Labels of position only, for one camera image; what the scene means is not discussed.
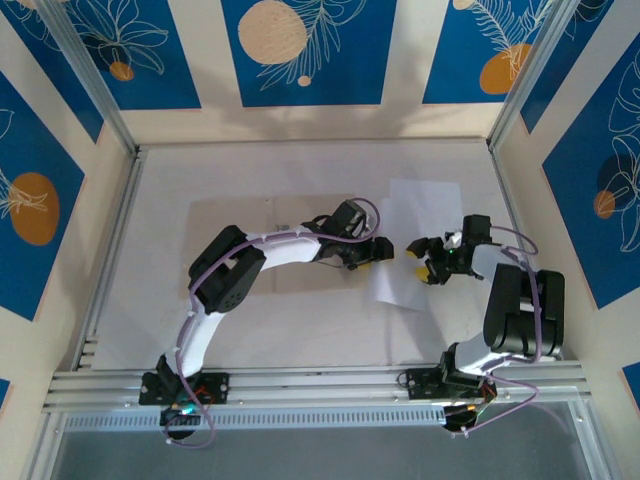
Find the grey slotted cable duct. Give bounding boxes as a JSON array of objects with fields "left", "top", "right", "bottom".
[{"left": 62, "top": 403, "right": 450, "bottom": 432}]

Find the beige cardboard folder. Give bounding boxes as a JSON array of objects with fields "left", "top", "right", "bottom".
[{"left": 177, "top": 194, "right": 381, "bottom": 297}]

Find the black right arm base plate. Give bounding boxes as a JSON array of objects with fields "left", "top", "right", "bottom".
[{"left": 404, "top": 367, "right": 499, "bottom": 402}]

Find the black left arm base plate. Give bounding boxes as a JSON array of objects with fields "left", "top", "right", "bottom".
[{"left": 138, "top": 371, "right": 232, "bottom": 407}]

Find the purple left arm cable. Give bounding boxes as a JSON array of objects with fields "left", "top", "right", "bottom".
[{"left": 164, "top": 197, "right": 385, "bottom": 450}]

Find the black controller board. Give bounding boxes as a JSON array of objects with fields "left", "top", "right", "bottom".
[
  {"left": 158, "top": 403, "right": 204, "bottom": 442},
  {"left": 443, "top": 403, "right": 482, "bottom": 437}
]

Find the aluminium crossbar rail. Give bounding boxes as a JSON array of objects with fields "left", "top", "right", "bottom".
[{"left": 42, "top": 360, "right": 595, "bottom": 414}]

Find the grey translucent panel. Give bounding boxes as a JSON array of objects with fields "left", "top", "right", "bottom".
[{"left": 29, "top": 412, "right": 614, "bottom": 480}]

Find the aluminium frame post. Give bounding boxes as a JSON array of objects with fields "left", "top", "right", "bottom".
[
  {"left": 37, "top": 0, "right": 142, "bottom": 157},
  {"left": 487, "top": 0, "right": 587, "bottom": 152}
]

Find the blue floral wall panel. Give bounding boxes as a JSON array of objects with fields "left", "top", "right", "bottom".
[
  {"left": 62, "top": 0, "right": 203, "bottom": 111},
  {"left": 519, "top": 0, "right": 619, "bottom": 135},
  {"left": 0, "top": 69, "right": 87, "bottom": 322},
  {"left": 542, "top": 44, "right": 640, "bottom": 310},
  {"left": 422, "top": 0, "right": 559, "bottom": 106},
  {"left": 220, "top": 0, "right": 399, "bottom": 108},
  {"left": 0, "top": 0, "right": 105, "bottom": 145}
]

